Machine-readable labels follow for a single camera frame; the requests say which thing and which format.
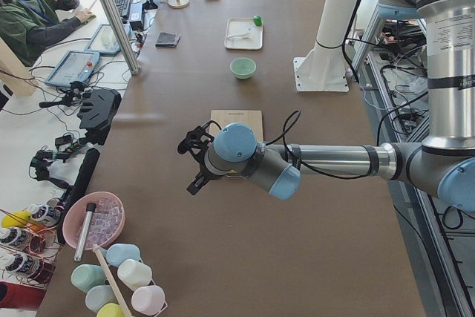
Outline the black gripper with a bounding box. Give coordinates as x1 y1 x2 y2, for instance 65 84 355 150
177 122 214 195

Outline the white ceramic spoon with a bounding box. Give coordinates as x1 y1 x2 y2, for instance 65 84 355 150
226 32 252 41

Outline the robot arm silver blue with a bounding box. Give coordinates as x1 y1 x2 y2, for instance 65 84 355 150
177 0 474 211

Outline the pink bowl with ice cubes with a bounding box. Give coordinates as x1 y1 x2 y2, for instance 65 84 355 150
62 192 125 250

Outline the mint green bowl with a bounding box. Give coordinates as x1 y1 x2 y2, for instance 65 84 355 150
230 57 257 79

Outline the wooden cutting board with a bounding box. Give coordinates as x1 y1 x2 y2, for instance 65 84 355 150
208 109 263 174

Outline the light blue cup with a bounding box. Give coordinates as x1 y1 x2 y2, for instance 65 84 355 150
106 243 140 267

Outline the silver metal tube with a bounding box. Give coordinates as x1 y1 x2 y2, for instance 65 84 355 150
73 203 96 263

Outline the white cup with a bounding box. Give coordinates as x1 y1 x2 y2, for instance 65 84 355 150
117 259 152 291

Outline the black long bar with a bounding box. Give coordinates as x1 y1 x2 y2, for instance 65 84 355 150
56 148 100 245

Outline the wooden cup rack stick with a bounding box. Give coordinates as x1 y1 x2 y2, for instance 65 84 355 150
93 244 132 317

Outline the pink cup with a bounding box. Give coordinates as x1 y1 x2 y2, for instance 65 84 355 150
131 285 167 316

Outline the grey folded cloth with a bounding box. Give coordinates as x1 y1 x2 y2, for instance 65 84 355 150
155 32 181 48

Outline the mint green cup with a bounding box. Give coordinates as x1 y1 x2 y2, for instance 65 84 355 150
71 264 106 293

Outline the white rectangular tray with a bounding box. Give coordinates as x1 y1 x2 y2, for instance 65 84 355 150
224 17 263 50

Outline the pale blue grey cup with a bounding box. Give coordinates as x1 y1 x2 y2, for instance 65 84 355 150
85 285 117 313

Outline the yellow cup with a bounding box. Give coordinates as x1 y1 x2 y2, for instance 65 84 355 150
96 303 125 317

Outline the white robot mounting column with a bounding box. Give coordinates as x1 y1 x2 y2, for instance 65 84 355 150
294 0 358 92

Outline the blue teach pendant far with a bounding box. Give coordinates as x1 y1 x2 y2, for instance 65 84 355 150
85 24 120 56

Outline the blue teach pendant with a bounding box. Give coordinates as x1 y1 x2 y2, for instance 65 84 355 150
45 50 100 88
85 24 120 56

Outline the blue teach pendant near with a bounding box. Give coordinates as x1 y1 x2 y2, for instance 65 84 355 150
45 50 100 88

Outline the green round toy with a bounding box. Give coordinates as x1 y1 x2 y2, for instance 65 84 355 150
252 16 262 27

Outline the yellow lemon toy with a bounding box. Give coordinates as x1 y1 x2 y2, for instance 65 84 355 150
1 211 31 228

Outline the person in green jacket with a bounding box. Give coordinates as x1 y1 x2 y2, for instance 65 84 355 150
1 0 94 68

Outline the black plastic bracket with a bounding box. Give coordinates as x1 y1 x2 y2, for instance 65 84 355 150
77 88 122 145

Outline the aluminium frame post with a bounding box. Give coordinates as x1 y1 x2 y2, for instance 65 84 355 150
99 0 140 75

